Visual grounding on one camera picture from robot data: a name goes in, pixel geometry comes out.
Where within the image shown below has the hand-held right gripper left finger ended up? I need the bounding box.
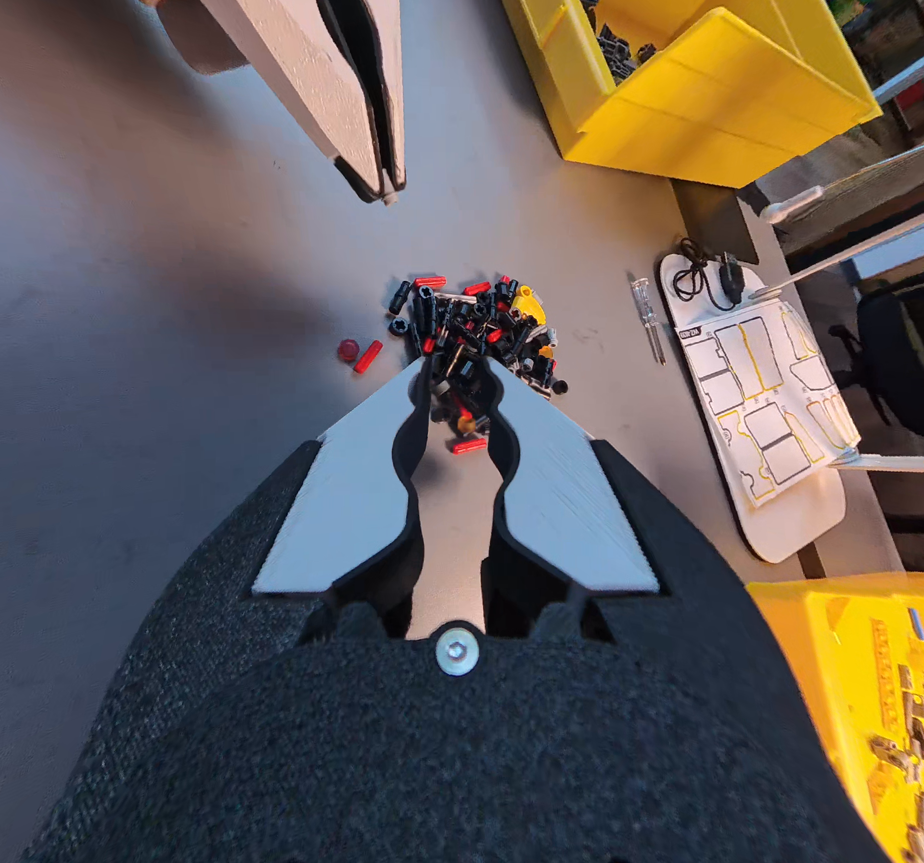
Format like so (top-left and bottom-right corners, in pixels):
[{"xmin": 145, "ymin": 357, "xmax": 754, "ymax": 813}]
[{"xmin": 251, "ymin": 356, "xmax": 434, "ymax": 639}]

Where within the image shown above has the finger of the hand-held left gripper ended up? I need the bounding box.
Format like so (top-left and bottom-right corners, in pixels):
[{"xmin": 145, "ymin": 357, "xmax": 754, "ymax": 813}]
[
  {"xmin": 155, "ymin": 0, "xmax": 385, "ymax": 203},
  {"xmin": 339, "ymin": 0, "xmax": 407, "ymax": 194}
]

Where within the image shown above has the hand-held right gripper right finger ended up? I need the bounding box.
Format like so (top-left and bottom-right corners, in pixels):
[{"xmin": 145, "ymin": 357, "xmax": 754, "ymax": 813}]
[{"xmin": 480, "ymin": 356, "xmax": 661, "ymax": 639}]

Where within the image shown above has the pile of small connector pins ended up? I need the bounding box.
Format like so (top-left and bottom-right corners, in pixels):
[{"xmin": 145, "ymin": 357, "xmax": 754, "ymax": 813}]
[{"xmin": 386, "ymin": 273, "xmax": 571, "ymax": 457}]

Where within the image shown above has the grey desk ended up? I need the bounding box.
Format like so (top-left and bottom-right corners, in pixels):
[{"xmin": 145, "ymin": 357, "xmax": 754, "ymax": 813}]
[{"xmin": 0, "ymin": 0, "xmax": 907, "ymax": 842}]

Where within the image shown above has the heap of black brick parts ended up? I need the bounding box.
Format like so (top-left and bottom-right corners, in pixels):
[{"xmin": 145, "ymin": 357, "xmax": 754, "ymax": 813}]
[{"xmin": 565, "ymin": 0, "xmax": 659, "ymax": 82}]

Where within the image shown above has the yellow plastic parts bin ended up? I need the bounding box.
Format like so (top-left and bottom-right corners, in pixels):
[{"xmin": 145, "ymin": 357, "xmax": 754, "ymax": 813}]
[
  {"xmin": 745, "ymin": 573, "xmax": 924, "ymax": 863},
  {"xmin": 478, "ymin": 0, "xmax": 884, "ymax": 189}
]

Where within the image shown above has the black office chair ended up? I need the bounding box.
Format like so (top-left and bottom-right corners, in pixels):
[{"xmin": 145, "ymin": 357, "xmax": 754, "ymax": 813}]
[{"xmin": 829, "ymin": 279, "xmax": 924, "ymax": 440}]

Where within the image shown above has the clear-handled small screwdriver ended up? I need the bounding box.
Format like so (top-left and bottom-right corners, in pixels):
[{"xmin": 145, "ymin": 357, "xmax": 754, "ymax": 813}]
[{"xmin": 629, "ymin": 275, "xmax": 668, "ymax": 367}]

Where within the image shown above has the black USB cable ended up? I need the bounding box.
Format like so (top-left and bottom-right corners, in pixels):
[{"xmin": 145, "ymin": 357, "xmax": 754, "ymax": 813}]
[{"xmin": 671, "ymin": 237, "xmax": 746, "ymax": 313}]

